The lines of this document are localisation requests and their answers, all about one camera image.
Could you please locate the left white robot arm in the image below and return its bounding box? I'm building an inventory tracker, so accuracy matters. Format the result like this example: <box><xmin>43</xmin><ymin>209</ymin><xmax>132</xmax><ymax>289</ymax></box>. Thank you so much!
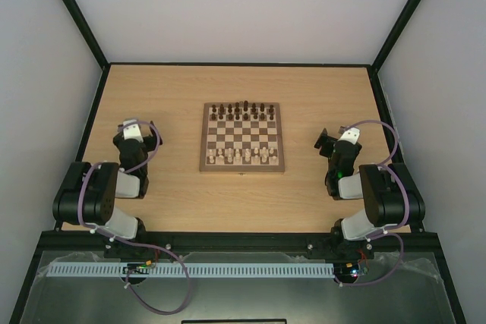
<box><xmin>52</xmin><ymin>131</ymin><xmax>163</xmax><ymax>241</ymax></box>

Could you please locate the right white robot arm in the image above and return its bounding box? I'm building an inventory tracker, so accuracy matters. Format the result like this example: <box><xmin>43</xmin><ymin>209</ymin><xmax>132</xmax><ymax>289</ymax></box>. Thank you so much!
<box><xmin>314</xmin><ymin>128</ymin><xmax>425</xmax><ymax>257</ymax></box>

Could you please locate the wooden chess board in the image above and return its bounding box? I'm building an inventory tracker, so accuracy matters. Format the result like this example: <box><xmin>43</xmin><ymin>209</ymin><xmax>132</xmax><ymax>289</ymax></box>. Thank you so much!
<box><xmin>199</xmin><ymin>101</ymin><xmax>285</xmax><ymax>175</ymax></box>

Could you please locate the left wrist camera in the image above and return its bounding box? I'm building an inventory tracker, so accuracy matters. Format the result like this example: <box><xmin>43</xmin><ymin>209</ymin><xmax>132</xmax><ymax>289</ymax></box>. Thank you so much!
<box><xmin>118</xmin><ymin>118</ymin><xmax>143</xmax><ymax>142</ymax></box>

